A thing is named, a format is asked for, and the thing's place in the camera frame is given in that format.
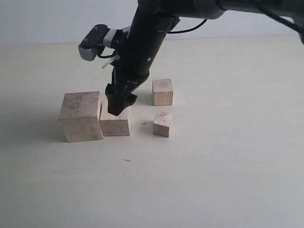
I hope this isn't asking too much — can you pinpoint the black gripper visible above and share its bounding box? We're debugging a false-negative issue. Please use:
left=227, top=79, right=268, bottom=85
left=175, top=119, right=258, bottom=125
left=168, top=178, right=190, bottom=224
left=105, top=3, right=179, bottom=116

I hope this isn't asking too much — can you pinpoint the second largest wooden cube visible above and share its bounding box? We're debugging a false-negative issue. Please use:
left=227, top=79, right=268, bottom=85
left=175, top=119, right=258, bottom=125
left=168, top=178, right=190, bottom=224
left=99, top=95, right=131, bottom=137

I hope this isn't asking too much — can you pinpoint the third largest wooden cube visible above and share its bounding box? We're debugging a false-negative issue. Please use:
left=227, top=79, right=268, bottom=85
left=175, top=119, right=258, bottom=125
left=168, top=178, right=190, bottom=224
left=152, top=79, right=173, bottom=106

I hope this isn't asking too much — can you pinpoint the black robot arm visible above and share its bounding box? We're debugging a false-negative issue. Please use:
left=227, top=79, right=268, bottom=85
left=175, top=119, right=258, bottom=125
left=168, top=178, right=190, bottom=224
left=105, top=0, right=304, bottom=116

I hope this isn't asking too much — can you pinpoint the smallest wooden cube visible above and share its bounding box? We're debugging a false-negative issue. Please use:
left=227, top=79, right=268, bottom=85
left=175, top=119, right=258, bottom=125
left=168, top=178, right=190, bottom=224
left=152, top=111, right=173, bottom=138

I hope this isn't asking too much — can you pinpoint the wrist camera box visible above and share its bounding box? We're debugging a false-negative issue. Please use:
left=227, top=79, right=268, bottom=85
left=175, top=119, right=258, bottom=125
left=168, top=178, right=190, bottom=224
left=78, top=24, right=110, bottom=61

